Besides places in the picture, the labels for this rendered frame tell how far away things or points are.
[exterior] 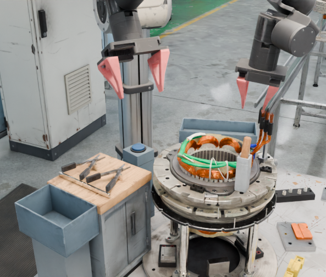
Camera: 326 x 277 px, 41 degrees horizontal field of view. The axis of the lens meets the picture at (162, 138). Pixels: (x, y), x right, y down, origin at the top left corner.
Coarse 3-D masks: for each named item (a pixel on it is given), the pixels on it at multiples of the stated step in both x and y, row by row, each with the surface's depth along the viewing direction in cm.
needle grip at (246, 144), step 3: (246, 138) 98; (249, 138) 98; (243, 141) 98; (246, 141) 97; (249, 141) 97; (243, 144) 99; (246, 144) 98; (249, 144) 98; (243, 147) 99; (246, 147) 98; (249, 147) 98; (243, 150) 99; (246, 150) 98; (249, 150) 99; (243, 153) 99; (246, 153) 99; (243, 156) 99; (246, 156) 99
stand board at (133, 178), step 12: (108, 156) 125; (84, 168) 118; (108, 168) 118; (132, 168) 118; (60, 180) 113; (84, 180) 113; (96, 180) 113; (108, 180) 113; (132, 180) 113; (144, 180) 115; (72, 192) 108; (84, 192) 108; (108, 192) 108; (120, 192) 108; (132, 192) 112; (96, 204) 103; (108, 204) 105
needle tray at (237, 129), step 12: (192, 120) 149; (204, 120) 148; (216, 120) 148; (228, 120) 147; (180, 132) 140; (192, 132) 139; (204, 132) 139; (216, 132) 148; (228, 132) 148; (240, 132) 148; (252, 132) 148
